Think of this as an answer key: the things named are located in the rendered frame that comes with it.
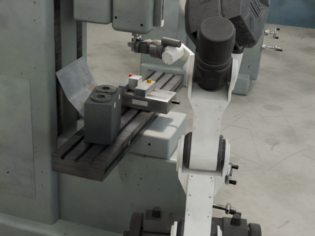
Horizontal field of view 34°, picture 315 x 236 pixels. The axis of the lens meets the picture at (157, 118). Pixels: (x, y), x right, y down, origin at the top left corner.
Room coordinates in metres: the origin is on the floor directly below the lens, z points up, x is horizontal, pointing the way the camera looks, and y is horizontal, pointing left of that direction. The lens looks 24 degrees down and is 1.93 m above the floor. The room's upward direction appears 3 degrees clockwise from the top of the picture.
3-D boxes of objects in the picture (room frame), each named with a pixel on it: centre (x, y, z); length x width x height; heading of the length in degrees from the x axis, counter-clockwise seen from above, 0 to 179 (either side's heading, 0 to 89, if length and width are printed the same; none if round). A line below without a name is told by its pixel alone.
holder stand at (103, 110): (2.09, 0.24, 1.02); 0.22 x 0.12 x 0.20; 174
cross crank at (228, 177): (2.32, -0.35, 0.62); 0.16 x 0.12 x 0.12; 73
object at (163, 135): (2.47, 0.13, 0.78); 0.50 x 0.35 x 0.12; 73
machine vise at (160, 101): (2.47, 0.10, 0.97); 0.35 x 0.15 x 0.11; 71
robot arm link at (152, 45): (2.42, 0.05, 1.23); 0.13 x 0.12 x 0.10; 146
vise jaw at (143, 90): (2.46, 0.07, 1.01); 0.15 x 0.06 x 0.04; 161
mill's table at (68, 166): (2.42, 0.14, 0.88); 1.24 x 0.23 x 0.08; 163
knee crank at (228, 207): (2.18, -0.34, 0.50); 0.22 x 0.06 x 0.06; 73
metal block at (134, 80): (2.48, 0.12, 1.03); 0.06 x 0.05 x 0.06; 161
